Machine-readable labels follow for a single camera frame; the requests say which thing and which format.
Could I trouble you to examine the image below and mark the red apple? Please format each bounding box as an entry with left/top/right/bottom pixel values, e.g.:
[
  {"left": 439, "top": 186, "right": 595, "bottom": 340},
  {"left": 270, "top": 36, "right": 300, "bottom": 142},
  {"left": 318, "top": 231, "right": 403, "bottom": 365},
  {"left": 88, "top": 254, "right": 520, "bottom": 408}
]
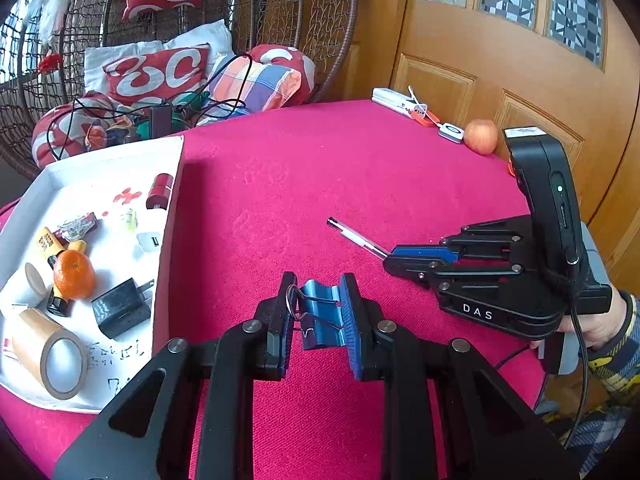
[{"left": 463, "top": 119, "right": 499, "bottom": 156}]

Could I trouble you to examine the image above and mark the yellow lighter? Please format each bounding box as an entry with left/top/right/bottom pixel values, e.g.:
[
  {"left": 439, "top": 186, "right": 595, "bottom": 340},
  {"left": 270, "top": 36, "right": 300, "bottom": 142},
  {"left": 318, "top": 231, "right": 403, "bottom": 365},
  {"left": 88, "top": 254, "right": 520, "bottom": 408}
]
[
  {"left": 35, "top": 227, "right": 66, "bottom": 268},
  {"left": 46, "top": 240, "right": 87, "bottom": 317}
]

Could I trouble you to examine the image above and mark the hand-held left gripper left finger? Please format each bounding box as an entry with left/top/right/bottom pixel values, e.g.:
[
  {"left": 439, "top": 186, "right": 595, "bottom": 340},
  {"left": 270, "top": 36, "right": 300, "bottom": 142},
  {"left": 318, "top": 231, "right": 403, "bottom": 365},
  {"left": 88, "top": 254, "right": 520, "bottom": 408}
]
[{"left": 52, "top": 271, "right": 301, "bottom": 480}]

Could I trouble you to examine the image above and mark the white feather dream catcher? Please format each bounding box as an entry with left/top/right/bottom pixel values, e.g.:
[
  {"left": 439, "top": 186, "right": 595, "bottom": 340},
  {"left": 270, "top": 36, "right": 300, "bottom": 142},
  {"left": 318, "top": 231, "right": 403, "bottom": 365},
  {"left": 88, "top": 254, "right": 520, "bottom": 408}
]
[{"left": 35, "top": 0, "right": 96, "bottom": 73}]

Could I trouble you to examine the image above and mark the white pillow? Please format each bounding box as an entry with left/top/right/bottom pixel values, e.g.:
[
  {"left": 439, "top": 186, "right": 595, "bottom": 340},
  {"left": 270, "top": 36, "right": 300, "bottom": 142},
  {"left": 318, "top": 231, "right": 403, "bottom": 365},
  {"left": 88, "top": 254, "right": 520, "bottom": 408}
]
[{"left": 83, "top": 19, "right": 233, "bottom": 96}]

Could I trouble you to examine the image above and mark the person's plaid clothing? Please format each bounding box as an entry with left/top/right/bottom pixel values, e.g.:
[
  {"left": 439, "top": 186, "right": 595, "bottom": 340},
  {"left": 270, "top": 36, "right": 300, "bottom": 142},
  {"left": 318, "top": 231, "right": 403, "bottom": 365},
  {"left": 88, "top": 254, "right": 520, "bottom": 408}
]
[{"left": 542, "top": 400, "right": 633, "bottom": 461}]

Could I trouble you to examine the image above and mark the brown tape roll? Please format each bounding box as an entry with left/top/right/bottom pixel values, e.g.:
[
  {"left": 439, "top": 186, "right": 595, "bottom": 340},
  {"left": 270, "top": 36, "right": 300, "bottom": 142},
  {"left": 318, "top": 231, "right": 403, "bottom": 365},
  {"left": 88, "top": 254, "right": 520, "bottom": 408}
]
[{"left": 10, "top": 307, "right": 90, "bottom": 401}]

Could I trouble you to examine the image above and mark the thin black cable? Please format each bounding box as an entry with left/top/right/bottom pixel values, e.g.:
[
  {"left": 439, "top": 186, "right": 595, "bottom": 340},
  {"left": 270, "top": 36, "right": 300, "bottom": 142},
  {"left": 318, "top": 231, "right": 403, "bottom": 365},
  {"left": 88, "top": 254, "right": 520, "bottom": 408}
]
[{"left": 46, "top": 52, "right": 253, "bottom": 161}]

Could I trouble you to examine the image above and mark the white round device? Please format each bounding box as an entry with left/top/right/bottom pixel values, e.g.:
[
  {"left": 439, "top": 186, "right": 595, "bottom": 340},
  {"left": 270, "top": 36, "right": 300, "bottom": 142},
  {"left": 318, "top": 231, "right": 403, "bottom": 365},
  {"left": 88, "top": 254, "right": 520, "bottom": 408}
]
[{"left": 438, "top": 122, "right": 466, "bottom": 144}]

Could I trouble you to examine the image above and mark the green cloth toy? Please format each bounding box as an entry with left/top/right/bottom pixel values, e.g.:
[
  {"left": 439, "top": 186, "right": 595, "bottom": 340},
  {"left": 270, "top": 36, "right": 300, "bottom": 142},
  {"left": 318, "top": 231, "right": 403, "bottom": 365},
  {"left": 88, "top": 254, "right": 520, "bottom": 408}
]
[{"left": 135, "top": 91, "right": 208, "bottom": 139}]

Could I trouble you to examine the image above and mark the wooden glazed door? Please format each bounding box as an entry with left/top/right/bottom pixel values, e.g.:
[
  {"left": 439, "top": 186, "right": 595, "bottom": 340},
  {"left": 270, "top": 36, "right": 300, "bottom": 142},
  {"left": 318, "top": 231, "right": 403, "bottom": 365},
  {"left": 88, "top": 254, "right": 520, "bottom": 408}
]
[{"left": 345, "top": 0, "right": 640, "bottom": 311}]

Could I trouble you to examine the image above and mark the white cardboard tray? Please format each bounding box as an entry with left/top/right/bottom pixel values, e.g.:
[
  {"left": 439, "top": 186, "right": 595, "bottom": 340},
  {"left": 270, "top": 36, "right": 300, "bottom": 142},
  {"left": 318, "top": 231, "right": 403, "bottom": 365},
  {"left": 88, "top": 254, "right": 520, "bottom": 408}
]
[{"left": 0, "top": 135, "right": 186, "bottom": 413}]

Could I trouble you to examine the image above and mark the red patterned square pillow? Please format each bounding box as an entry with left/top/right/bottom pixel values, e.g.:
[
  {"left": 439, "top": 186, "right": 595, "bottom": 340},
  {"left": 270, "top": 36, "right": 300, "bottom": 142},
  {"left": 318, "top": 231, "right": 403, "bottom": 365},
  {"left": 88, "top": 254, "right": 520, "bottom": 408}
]
[{"left": 102, "top": 44, "right": 211, "bottom": 107}]

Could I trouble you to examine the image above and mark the clear ballpoint pen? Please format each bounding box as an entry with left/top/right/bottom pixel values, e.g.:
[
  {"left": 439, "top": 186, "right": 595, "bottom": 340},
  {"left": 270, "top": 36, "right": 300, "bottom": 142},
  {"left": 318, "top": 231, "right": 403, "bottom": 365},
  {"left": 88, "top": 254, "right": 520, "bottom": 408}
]
[{"left": 327, "top": 217, "right": 391, "bottom": 261}]

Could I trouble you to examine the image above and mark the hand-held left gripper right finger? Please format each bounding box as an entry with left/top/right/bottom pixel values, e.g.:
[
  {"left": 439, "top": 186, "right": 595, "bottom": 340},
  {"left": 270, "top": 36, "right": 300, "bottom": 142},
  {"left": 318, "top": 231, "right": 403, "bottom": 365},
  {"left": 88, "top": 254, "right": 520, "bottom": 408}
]
[{"left": 340, "top": 272, "right": 581, "bottom": 480}]

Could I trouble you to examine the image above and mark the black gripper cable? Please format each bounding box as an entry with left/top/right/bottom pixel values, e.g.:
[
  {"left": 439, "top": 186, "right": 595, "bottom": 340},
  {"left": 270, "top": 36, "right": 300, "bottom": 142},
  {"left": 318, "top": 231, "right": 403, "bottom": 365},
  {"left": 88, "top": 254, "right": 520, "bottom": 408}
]
[{"left": 495, "top": 260, "right": 587, "bottom": 447}]

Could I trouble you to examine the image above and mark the white charger plug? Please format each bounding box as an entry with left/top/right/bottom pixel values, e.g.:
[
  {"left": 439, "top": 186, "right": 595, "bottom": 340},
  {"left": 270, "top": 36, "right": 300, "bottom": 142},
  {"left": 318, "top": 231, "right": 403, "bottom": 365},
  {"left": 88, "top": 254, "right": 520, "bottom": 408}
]
[{"left": 136, "top": 208, "right": 166, "bottom": 253}]

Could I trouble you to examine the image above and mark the black charger plug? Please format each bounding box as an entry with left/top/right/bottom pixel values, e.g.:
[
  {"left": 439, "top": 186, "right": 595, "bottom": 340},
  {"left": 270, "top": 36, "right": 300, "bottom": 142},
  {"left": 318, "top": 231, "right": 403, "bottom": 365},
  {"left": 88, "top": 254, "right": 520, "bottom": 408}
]
[{"left": 91, "top": 277, "right": 155, "bottom": 340}]

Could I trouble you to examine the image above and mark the plaid checkered pillow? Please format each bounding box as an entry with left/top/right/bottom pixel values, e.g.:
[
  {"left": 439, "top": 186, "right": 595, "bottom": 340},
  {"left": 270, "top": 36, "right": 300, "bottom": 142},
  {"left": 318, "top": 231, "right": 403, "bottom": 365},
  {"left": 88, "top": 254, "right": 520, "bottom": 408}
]
[{"left": 197, "top": 55, "right": 303, "bottom": 126}]

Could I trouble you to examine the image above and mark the orange plush toy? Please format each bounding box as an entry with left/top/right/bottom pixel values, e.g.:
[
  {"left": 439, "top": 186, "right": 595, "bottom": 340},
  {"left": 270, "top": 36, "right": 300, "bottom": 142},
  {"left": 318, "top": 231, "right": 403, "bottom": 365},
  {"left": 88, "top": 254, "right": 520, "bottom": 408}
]
[{"left": 85, "top": 122, "right": 131, "bottom": 150}]

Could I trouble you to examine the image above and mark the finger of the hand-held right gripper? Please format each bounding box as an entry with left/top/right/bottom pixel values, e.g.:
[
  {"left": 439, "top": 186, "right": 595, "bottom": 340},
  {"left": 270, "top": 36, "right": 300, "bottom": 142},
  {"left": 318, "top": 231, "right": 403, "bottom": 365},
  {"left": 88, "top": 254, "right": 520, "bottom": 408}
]
[
  {"left": 390, "top": 215, "right": 534, "bottom": 265},
  {"left": 382, "top": 258, "right": 536, "bottom": 293}
]

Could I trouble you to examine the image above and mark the orange mandarin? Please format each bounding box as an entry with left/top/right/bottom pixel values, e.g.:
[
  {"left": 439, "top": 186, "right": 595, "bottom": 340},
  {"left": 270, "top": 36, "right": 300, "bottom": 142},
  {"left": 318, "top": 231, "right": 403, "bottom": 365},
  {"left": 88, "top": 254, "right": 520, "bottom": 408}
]
[{"left": 53, "top": 250, "right": 97, "bottom": 301}]

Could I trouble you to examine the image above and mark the brown power adapter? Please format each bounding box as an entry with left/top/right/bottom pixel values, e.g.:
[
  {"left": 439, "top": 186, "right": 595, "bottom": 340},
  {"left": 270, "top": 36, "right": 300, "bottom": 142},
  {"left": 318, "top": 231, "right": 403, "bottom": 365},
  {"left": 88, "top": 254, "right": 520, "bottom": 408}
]
[{"left": 150, "top": 106, "right": 173, "bottom": 138}]

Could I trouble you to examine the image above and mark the red tablecloth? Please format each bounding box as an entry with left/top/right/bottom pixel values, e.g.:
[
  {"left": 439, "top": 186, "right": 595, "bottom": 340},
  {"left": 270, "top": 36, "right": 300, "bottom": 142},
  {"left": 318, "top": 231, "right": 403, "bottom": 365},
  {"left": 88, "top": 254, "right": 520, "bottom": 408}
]
[{"left": 0, "top": 99, "right": 576, "bottom": 480}]

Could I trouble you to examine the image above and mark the red cylindrical case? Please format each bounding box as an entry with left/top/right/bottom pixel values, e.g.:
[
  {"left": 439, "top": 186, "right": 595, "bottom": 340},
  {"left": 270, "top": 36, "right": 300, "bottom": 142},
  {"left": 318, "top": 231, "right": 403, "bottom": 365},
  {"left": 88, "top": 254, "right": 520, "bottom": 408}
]
[{"left": 146, "top": 173, "right": 174, "bottom": 211}]

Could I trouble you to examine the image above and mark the red white seat cushion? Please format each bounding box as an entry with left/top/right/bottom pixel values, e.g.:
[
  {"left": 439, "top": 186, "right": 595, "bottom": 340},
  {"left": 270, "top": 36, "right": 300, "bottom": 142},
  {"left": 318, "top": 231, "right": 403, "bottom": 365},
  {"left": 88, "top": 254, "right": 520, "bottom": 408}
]
[{"left": 31, "top": 44, "right": 317, "bottom": 165}]

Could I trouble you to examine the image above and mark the person's right forearm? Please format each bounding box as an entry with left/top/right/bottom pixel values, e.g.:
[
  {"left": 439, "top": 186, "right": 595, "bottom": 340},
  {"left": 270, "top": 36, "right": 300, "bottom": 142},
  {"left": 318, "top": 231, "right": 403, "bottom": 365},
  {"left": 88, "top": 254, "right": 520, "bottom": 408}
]
[{"left": 585, "top": 292, "right": 640, "bottom": 411}]

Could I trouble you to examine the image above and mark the blue binder clip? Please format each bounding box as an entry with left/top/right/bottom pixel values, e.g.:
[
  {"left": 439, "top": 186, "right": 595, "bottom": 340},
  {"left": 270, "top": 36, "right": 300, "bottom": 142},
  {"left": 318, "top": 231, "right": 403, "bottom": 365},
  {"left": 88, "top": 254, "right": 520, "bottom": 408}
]
[{"left": 285, "top": 280, "right": 351, "bottom": 352}]

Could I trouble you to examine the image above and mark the brown wicker hanging chair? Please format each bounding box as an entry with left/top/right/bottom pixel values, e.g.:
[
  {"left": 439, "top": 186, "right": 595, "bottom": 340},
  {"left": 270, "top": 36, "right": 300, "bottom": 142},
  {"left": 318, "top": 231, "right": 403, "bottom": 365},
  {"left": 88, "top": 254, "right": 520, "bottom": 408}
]
[{"left": 0, "top": 0, "right": 360, "bottom": 181}]

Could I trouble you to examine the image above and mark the person's right hand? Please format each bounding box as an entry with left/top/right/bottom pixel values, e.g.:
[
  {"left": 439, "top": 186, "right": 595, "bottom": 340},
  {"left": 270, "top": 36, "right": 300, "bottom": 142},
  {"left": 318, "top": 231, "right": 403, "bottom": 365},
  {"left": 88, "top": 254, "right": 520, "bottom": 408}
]
[{"left": 556, "top": 290, "right": 632, "bottom": 351}]

